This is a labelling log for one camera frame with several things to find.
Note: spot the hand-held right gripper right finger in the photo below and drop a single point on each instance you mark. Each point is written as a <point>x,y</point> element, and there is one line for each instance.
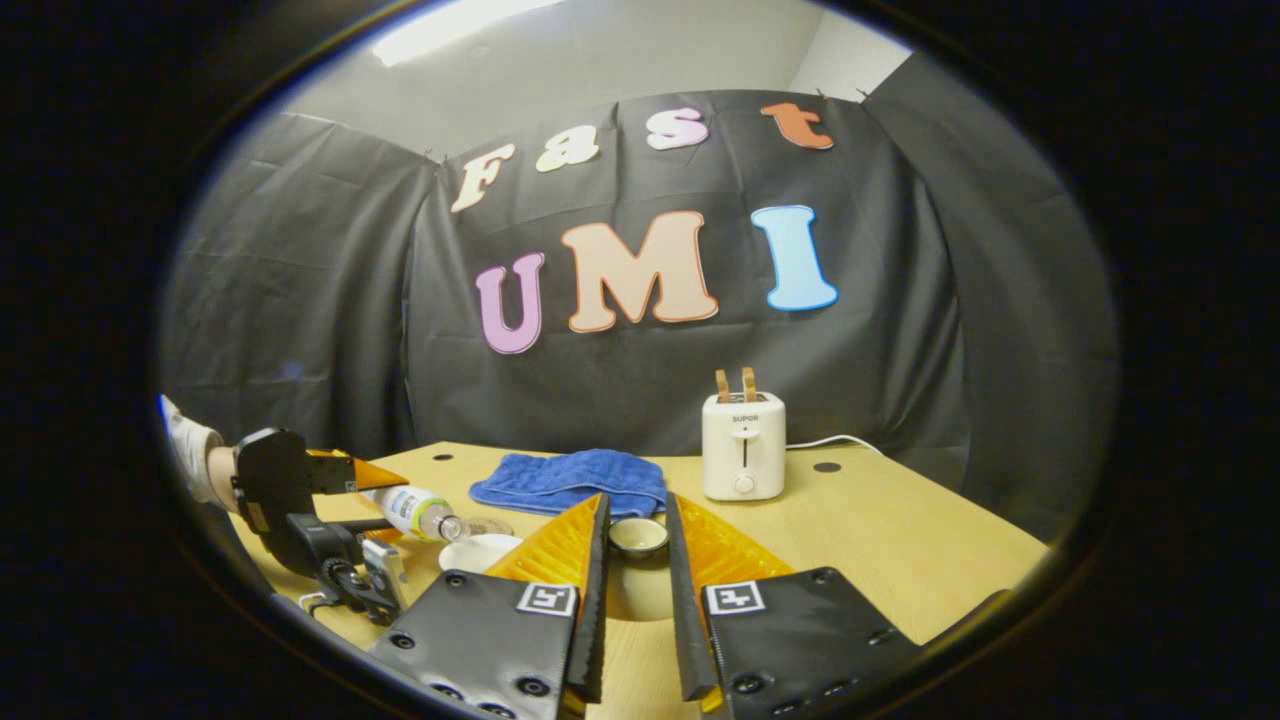
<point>682,600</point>

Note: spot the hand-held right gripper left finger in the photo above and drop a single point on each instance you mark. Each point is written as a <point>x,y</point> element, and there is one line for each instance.
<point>590,600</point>

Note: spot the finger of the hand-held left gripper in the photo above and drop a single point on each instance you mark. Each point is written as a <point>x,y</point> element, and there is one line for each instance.
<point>335,470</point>
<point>372,525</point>

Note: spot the clear labelled water bottle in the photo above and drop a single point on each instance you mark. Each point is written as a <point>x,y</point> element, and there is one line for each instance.
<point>410,510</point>

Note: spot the cream teacup lid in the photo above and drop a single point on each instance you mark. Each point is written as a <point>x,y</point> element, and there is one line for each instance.
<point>638,580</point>

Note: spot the cream ceramic teacup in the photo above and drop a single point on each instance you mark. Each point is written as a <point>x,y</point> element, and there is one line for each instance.
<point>475,553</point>

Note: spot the blue towel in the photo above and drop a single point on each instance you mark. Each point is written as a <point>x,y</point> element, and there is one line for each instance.
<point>570,480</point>

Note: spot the white toaster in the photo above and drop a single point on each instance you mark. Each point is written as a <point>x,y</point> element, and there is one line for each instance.
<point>743,450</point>

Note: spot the black backdrop cloth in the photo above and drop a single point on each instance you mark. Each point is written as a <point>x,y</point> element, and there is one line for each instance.
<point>300,300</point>

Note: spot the bread slice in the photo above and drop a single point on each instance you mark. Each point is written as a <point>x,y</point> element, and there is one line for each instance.
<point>749,384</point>
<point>722,386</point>

